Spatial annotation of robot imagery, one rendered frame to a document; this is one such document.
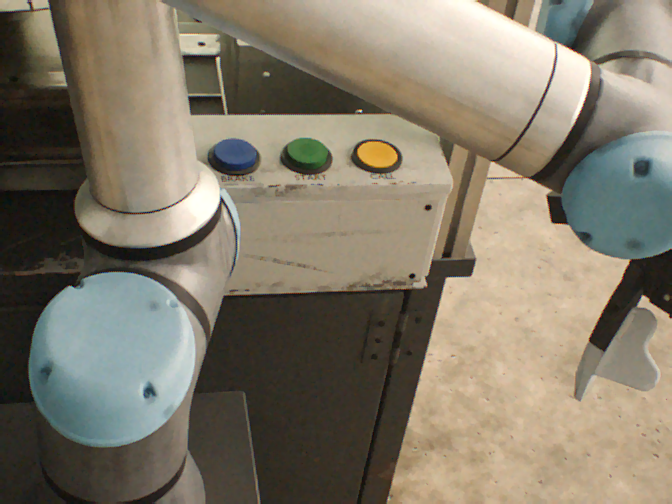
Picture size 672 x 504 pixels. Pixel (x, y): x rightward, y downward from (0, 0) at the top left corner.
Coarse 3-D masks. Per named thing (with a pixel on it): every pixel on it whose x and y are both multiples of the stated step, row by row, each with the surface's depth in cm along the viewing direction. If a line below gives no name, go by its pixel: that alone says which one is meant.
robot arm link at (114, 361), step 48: (96, 288) 85; (144, 288) 86; (48, 336) 82; (96, 336) 83; (144, 336) 83; (192, 336) 86; (48, 384) 81; (96, 384) 80; (144, 384) 81; (192, 384) 88; (48, 432) 85; (96, 432) 82; (144, 432) 83; (96, 480) 86; (144, 480) 87
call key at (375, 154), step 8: (368, 144) 114; (376, 144) 114; (384, 144) 115; (360, 152) 113; (368, 152) 113; (376, 152) 114; (384, 152) 114; (392, 152) 114; (360, 160) 113; (368, 160) 113; (376, 160) 113; (384, 160) 113; (392, 160) 113
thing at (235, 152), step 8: (224, 144) 111; (232, 144) 111; (240, 144) 111; (248, 144) 111; (216, 152) 110; (224, 152) 110; (232, 152) 110; (240, 152) 110; (248, 152) 110; (216, 160) 110; (224, 160) 109; (232, 160) 109; (240, 160) 109; (248, 160) 109; (232, 168) 109; (240, 168) 109
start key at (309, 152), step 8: (288, 144) 112; (296, 144) 112; (304, 144) 112; (312, 144) 112; (320, 144) 112; (288, 152) 111; (296, 152) 111; (304, 152) 111; (312, 152) 111; (320, 152) 112; (288, 160) 111; (296, 160) 110; (304, 160) 110; (312, 160) 111; (320, 160) 111; (304, 168) 111; (312, 168) 111
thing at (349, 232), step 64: (192, 128) 113; (256, 128) 115; (320, 128) 116; (384, 128) 117; (256, 192) 109; (320, 192) 110; (384, 192) 112; (448, 192) 113; (256, 256) 115; (320, 256) 117; (384, 256) 118
